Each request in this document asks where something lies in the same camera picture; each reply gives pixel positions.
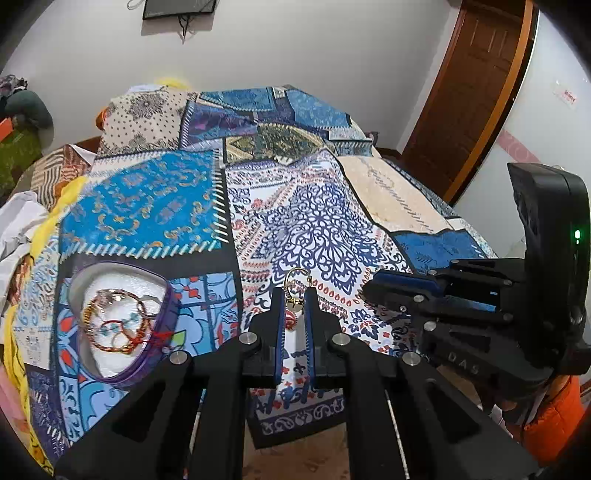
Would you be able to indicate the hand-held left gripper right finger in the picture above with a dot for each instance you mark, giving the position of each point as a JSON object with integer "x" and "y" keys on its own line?
{"x": 308, "y": 337}

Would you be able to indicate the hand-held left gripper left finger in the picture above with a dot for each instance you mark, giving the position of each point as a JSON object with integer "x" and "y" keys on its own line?
{"x": 278, "y": 332}

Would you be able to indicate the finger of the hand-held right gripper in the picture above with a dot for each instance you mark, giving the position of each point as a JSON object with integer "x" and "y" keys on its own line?
{"x": 401, "y": 295}
{"x": 471, "y": 277}

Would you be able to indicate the heart-shaped tin box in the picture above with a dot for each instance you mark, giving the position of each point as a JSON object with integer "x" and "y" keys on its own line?
{"x": 161, "y": 332}

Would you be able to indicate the person's right forearm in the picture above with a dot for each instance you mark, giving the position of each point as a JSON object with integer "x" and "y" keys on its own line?
{"x": 554, "y": 424}

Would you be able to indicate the person's right hand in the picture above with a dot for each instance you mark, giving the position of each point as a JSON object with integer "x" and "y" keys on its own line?
{"x": 510, "y": 410}

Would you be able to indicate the patchwork printed blanket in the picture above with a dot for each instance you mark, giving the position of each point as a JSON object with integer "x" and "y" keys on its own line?
{"x": 300, "y": 221}

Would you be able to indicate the brown wooden door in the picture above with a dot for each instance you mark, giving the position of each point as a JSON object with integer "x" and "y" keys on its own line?
{"x": 466, "y": 83}

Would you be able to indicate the yellow cloth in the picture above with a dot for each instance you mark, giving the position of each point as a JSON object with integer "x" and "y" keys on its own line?
{"x": 44, "y": 226}

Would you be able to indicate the yellow pillow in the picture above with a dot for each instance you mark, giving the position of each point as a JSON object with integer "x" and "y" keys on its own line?
{"x": 173, "y": 83}

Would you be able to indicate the striped orange blanket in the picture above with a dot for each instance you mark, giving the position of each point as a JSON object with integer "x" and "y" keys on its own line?
{"x": 64, "y": 166}

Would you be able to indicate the white crumpled cloth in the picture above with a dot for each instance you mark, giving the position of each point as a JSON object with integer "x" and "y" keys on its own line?
{"x": 21, "y": 226}

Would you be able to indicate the green patterned cloth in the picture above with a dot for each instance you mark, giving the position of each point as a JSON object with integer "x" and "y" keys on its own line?
{"x": 21, "y": 157}

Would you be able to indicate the orange box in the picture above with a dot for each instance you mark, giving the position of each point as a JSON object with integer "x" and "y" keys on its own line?
{"x": 4, "y": 129}

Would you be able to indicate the small red-white wall sticker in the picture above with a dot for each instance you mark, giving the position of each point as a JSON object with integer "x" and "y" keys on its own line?
{"x": 565, "y": 95}

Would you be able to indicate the small black wall monitor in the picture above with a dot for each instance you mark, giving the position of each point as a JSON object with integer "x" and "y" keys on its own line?
{"x": 180, "y": 7}

